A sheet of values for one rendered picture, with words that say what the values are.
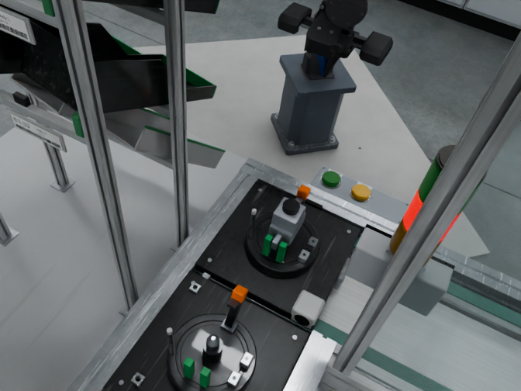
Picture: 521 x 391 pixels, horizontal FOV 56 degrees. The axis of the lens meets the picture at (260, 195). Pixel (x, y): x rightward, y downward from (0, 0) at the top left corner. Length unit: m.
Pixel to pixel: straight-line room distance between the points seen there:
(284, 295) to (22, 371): 0.47
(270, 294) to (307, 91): 0.48
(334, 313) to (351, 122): 0.62
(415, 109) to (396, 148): 1.63
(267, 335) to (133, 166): 0.56
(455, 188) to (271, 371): 0.46
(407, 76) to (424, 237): 2.70
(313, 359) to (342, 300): 0.15
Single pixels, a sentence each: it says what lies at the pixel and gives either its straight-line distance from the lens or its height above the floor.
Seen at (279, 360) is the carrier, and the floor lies 0.97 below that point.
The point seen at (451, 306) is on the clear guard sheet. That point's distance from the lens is 0.63.
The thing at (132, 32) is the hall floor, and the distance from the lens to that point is 3.26.
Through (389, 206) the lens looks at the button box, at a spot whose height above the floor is 0.96.
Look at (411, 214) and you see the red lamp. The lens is 0.56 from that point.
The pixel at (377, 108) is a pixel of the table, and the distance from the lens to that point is 1.46.
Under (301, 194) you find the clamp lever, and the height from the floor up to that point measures 1.07.
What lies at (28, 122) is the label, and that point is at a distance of 0.70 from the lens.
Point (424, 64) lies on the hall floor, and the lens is 3.38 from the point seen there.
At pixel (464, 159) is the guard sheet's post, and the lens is 0.46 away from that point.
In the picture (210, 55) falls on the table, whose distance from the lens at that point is 1.56.
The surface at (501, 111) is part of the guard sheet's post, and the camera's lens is 0.43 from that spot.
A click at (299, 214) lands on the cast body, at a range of 0.84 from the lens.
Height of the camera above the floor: 1.74
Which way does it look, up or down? 50 degrees down
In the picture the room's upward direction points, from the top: 9 degrees clockwise
